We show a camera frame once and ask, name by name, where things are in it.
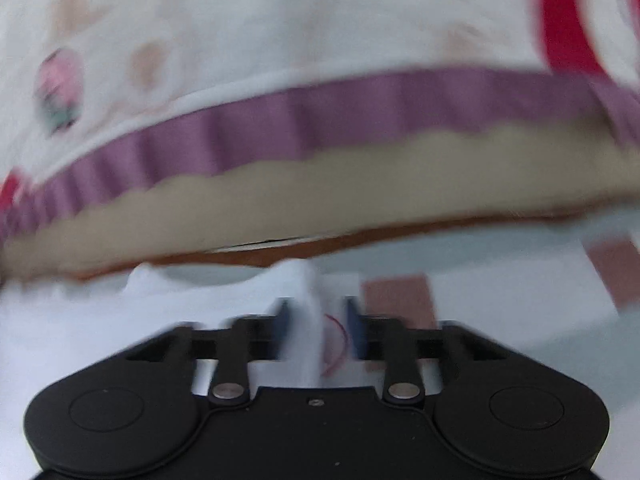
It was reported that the bear print quilted blanket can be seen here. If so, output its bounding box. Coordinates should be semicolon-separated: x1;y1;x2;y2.
0;0;640;241

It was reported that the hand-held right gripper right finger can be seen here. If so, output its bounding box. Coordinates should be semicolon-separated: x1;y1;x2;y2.
344;296;516;406

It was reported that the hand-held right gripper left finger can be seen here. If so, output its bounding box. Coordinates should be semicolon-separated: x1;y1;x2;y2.
122;297;292;407

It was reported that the beige bed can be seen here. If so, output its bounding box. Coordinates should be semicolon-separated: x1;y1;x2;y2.
0;115;640;281

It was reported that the checkered striped rug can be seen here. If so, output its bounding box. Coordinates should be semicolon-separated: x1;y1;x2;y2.
160;207;640;480

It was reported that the white garment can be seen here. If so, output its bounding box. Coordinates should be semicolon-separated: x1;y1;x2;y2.
0;260;366;396

